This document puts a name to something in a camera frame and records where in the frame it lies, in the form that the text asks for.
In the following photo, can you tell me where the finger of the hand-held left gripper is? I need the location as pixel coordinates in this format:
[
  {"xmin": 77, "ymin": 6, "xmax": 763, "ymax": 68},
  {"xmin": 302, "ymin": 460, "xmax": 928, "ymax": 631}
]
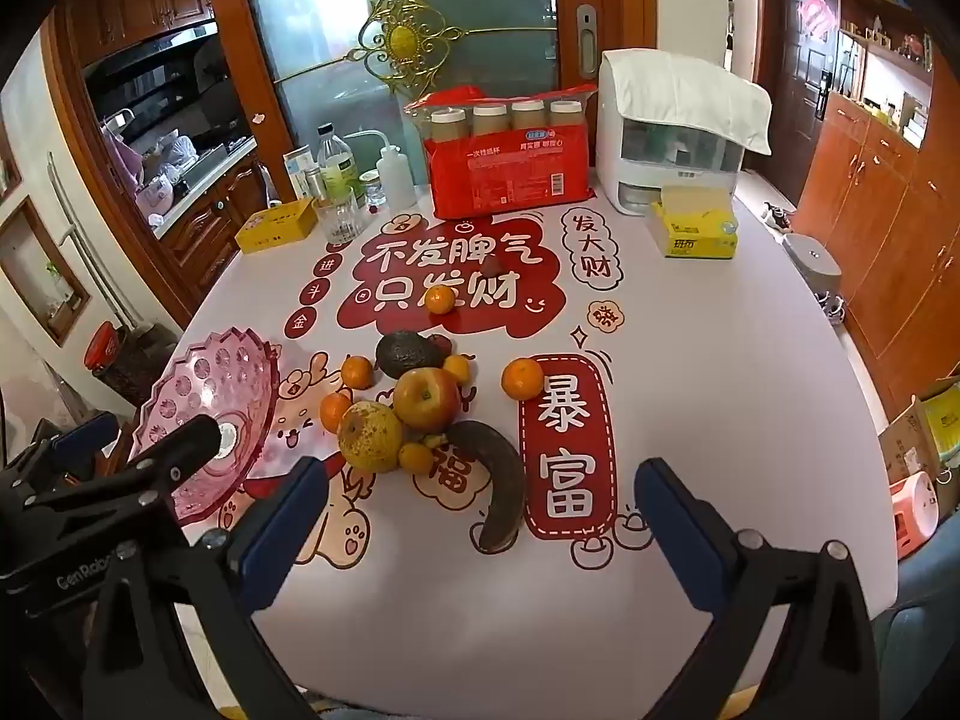
[
  {"xmin": 30, "ymin": 416, "xmax": 222, "ymax": 512},
  {"xmin": 0, "ymin": 412, "xmax": 125, "ymax": 482}
]

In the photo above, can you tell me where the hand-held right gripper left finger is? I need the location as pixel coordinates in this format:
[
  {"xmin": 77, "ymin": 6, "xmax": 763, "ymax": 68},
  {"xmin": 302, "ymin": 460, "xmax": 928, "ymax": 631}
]
[{"xmin": 79, "ymin": 456, "xmax": 331, "ymax": 720}]

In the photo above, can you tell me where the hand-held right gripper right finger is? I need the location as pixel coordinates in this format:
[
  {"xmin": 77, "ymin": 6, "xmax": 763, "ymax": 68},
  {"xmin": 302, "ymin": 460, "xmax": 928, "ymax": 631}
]
[{"xmin": 634, "ymin": 456, "xmax": 882, "ymax": 720}]

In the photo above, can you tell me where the pink plastic fruit plate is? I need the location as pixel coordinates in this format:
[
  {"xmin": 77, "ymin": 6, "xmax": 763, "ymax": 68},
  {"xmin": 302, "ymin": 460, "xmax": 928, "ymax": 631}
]
[{"xmin": 129, "ymin": 326, "xmax": 282, "ymax": 522}]

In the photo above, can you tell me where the spotted yellow pear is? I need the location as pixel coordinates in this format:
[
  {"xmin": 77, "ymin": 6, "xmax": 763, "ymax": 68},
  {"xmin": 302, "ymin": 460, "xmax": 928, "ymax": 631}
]
[{"xmin": 336, "ymin": 401, "xmax": 406, "ymax": 473}]

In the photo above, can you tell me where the overripe brown banana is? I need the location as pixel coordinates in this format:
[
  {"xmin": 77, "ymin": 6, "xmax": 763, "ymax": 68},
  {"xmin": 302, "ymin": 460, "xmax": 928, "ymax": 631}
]
[{"xmin": 424, "ymin": 420, "xmax": 526, "ymax": 552}]

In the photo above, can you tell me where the red yellow apple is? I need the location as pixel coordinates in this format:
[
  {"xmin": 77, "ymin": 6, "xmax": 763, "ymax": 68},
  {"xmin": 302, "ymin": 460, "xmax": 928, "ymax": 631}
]
[{"xmin": 394, "ymin": 366, "xmax": 462, "ymax": 432}]

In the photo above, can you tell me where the dark green avocado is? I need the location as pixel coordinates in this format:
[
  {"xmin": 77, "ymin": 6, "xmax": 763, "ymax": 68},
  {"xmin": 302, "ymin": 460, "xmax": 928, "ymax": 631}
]
[{"xmin": 375, "ymin": 330, "xmax": 443, "ymax": 381}]

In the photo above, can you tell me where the large jar with red lid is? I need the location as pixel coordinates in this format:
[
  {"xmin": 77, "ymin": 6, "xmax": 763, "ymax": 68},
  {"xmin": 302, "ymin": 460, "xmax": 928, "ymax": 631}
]
[{"xmin": 82, "ymin": 321, "xmax": 181, "ymax": 406}]

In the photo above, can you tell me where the printed white tablecloth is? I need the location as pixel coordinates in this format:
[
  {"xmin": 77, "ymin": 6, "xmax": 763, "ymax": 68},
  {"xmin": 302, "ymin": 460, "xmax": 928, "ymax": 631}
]
[{"xmin": 161, "ymin": 180, "xmax": 901, "ymax": 706}]

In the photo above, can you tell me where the small pink appliance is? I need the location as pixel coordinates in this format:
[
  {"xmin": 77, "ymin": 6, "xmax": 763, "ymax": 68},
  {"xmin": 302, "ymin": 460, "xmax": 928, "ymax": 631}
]
[{"xmin": 889, "ymin": 469, "xmax": 942, "ymax": 560}]

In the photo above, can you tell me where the wooden lower kitchen cabinet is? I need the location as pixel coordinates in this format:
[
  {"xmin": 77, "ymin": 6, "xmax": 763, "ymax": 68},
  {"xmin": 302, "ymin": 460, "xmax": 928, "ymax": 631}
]
[{"xmin": 154, "ymin": 139, "xmax": 271, "ymax": 278}]

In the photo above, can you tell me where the wooden kitchen cabinet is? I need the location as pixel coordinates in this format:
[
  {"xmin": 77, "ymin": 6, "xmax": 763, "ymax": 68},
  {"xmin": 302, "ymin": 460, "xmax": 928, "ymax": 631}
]
[
  {"xmin": 52, "ymin": 0, "xmax": 218, "ymax": 68},
  {"xmin": 154, "ymin": 139, "xmax": 271, "ymax": 278}
]

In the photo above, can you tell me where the pink pot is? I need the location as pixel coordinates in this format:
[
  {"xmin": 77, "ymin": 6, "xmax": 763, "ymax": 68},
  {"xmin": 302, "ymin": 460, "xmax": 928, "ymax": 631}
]
[{"xmin": 135, "ymin": 172, "xmax": 177, "ymax": 218}]

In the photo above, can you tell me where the teal chair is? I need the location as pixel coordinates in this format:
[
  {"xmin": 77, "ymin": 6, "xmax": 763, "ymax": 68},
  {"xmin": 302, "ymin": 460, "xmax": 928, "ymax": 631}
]
[{"xmin": 874, "ymin": 532, "xmax": 960, "ymax": 720}]

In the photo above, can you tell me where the yellow tin box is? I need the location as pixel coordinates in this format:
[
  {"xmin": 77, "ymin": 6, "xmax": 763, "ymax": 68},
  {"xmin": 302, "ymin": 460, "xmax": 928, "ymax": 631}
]
[{"xmin": 235, "ymin": 197, "xmax": 317, "ymax": 254}]

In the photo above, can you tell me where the cardboard box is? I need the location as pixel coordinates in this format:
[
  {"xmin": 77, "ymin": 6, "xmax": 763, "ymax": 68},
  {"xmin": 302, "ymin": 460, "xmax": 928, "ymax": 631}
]
[{"xmin": 877, "ymin": 375, "xmax": 960, "ymax": 488}]

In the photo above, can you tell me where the clear glass tumbler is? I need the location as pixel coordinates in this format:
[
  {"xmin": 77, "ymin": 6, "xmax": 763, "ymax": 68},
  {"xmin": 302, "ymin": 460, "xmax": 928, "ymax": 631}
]
[{"xmin": 315, "ymin": 191, "xmax": 365, "ymax": 245}]

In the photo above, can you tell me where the yellow tissue box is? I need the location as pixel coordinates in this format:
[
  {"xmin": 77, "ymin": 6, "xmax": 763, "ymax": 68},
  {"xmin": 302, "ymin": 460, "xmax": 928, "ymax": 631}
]
[{"xmin": 649, "ymin": 184, "xmax": 740, "ymax": 262}]

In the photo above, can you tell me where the grey round stool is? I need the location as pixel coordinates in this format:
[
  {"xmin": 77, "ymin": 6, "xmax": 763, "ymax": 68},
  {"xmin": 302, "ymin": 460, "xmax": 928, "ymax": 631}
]
[{"xmin": 784, "ymin": 232, "xmax": 845, "ymax": 293}]

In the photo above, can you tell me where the small white carton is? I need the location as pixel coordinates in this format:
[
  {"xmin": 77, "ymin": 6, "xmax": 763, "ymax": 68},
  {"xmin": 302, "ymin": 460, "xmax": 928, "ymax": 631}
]
[{"xmin": 283, "ymin": 148, "xmax": 320, "ymax": 203}]

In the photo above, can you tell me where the glass bottle with green label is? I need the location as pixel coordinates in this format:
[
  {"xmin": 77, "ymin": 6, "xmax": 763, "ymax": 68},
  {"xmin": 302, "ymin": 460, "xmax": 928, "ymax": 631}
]
[{"xmin": 315, "ymin": 124, "xmax": 357, "ymax": 203}]

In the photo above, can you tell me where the white squeeze bottle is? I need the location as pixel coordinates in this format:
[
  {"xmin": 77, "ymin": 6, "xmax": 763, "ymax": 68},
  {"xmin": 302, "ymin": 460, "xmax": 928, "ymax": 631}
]
[{"xmin": 345, "ymin": 131, "xmax": 417, "ymax": 211}]

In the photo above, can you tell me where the white countertop appliance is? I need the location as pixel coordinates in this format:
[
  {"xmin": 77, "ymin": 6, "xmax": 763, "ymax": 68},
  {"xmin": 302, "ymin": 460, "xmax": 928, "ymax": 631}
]
[{"xmin": 596, "ymin": 49, "xmax": 751, "ymax": 217}]

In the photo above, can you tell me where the black range hood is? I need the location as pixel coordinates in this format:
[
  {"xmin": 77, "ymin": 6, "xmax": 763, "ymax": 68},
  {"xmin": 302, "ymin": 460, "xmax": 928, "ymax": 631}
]
[{"xmin": 82, "ymin": 22, "xmax": 226, "ymax": 91}]

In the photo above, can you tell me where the red pack of bottles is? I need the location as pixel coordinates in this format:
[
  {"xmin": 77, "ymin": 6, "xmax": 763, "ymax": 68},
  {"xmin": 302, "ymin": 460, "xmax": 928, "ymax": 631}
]
[{"xmin": 405, "ymin": 84, "xmax": 597, "ymax": 218}]

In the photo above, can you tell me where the wooden upper kitchen cabinet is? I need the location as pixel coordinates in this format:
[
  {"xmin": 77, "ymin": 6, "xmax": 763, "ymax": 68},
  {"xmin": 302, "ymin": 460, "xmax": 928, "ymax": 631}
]
[{"xmin": 52, "ymin": 0, "xmax": 218, "ymax": 68}]

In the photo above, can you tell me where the white cloth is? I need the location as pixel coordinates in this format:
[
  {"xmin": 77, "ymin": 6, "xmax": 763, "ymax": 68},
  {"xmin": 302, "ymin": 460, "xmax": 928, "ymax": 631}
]
[{"xmin": 604, "ymin": 49, "xmax": 773, "ymax": 156}]

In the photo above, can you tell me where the dark wooden entrance door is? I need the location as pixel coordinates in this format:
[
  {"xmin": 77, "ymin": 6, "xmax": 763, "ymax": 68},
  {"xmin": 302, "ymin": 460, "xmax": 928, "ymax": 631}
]
[{"xmin": 757, "ymin": 0, "xmax": 841, "ymax": 188}]

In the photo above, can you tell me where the gold door ornament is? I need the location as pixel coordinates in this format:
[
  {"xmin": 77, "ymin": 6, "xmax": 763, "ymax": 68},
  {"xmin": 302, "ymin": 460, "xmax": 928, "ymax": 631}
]
[{"xmin": 274, "ymin": 0, "xmax": 556, "ymax": 91}]

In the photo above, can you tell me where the red door decoration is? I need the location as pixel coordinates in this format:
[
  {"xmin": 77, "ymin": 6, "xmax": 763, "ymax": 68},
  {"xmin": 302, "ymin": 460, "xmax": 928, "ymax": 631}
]
[{"xmin": 796, "ymin": 0, "xmax": 839, "ymax": 42}]

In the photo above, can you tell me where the wood framed wall niche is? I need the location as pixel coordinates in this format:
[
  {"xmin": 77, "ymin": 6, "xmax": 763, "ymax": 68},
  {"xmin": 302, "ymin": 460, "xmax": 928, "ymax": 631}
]
[{"xmin": 0, "ymin": 195, "xmax": 91, "ymax": 350}]

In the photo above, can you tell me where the wooden wall cabinet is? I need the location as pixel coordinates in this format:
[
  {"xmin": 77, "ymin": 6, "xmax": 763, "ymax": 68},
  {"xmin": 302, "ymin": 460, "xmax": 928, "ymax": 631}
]
[{"xmin": 795, "ymin": 0, "xmax": 960, "ymax": 421}]

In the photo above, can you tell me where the silver door handle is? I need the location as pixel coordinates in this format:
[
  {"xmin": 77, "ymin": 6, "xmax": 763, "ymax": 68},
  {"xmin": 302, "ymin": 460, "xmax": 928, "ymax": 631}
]
[{"xmin": 576, "ymin": 4, "xmax": 599, "ymax": 77}]

